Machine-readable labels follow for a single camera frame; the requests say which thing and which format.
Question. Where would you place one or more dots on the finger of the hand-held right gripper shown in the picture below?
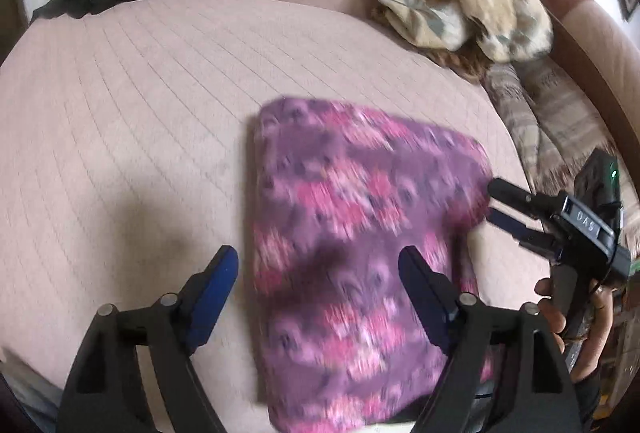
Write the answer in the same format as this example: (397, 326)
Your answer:
(515, 227)
(520, 199)

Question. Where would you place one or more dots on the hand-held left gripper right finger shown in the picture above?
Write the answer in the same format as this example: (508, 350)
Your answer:
(425, 298)

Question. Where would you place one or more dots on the pink and brown sofa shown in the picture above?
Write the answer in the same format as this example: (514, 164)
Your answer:
(125, 113)

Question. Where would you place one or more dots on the person's right forearm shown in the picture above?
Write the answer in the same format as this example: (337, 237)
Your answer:
(602, 333)

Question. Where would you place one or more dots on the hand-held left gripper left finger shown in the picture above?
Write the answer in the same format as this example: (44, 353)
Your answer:
(212, 298)

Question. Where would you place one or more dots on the striped floral quilt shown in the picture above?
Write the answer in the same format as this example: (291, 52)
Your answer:
(540, 113)

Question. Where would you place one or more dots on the person's right hand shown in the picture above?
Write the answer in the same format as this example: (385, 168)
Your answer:
(550, 308)

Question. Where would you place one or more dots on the purple floral shirt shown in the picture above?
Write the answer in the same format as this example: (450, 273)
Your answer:
(350, 213)

